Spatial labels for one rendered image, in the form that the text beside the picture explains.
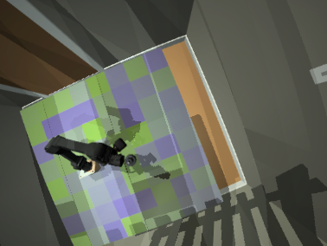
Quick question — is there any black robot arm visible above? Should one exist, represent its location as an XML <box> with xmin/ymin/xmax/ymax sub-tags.
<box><xmin>44</xmin><ymin>135</ymin><xmax>125</xmax><ymax>173</ymax></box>

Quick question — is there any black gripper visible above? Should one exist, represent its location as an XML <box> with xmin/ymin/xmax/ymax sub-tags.
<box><xmin>112</xmin><ymin>139</ymin><xmax>126</xmax><ymax>153</ymax></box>

